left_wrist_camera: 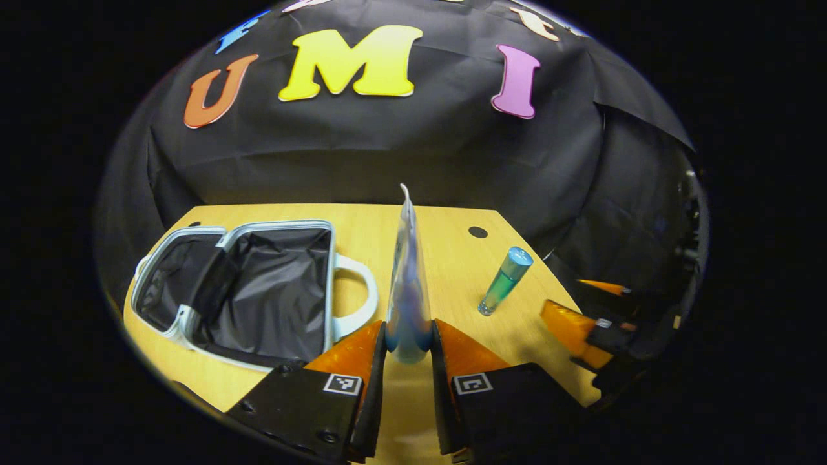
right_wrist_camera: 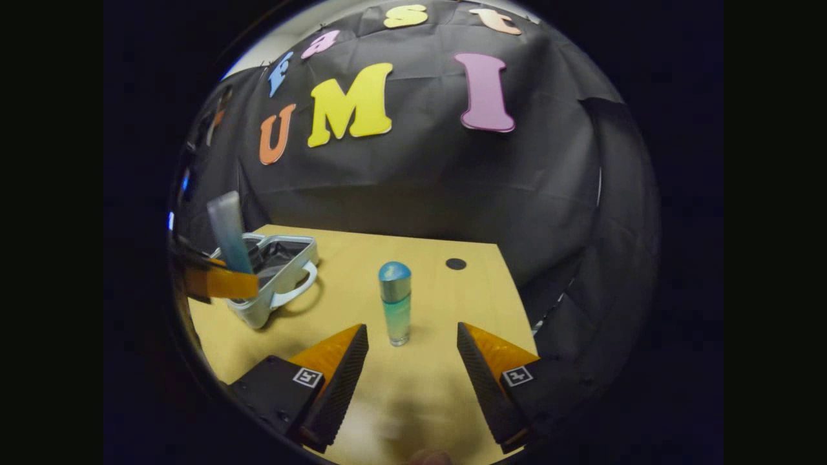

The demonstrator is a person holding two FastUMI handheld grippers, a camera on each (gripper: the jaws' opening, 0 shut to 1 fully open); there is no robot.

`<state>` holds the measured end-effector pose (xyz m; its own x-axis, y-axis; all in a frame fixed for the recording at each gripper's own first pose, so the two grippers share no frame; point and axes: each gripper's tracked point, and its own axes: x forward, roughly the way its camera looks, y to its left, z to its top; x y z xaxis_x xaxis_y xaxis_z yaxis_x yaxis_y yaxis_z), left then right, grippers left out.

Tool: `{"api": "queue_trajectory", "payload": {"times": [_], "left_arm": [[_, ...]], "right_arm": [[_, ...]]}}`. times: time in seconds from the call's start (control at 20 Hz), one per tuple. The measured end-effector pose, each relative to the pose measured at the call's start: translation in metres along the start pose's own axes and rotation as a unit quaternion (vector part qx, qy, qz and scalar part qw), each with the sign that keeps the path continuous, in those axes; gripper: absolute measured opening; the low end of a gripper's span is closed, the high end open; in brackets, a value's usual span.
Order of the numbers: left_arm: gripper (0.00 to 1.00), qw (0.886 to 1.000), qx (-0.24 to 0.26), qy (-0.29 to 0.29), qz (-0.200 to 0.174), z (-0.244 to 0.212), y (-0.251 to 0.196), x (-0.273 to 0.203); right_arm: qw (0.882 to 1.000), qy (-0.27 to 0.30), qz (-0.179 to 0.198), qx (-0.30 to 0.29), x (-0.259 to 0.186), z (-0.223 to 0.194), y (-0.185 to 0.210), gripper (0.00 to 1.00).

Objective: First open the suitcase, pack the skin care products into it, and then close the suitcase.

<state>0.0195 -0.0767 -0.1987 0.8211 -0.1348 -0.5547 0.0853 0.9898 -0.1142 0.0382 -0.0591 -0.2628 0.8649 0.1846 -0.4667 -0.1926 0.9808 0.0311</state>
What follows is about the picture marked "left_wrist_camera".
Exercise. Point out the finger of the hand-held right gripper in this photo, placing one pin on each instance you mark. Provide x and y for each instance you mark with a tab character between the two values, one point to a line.
604	286
568	328

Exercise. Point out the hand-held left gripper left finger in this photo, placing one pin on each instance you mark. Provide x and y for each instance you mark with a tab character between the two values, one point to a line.
373	400

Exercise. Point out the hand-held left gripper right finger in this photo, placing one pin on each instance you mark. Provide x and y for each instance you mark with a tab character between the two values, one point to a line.
441	400

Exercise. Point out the green bottle with blue cap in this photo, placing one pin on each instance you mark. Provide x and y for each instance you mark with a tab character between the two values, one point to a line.
507	278

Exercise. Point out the clear blue skin care tube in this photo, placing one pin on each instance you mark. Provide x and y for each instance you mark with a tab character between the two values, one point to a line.
408	303

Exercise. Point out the light blue suitcase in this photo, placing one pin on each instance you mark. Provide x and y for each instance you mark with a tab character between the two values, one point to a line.
271	290

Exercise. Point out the round black desk grommet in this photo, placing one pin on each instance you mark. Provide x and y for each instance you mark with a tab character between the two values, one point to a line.
478	232

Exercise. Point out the black backdrop cloth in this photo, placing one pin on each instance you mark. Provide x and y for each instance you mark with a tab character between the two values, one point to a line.
387	148

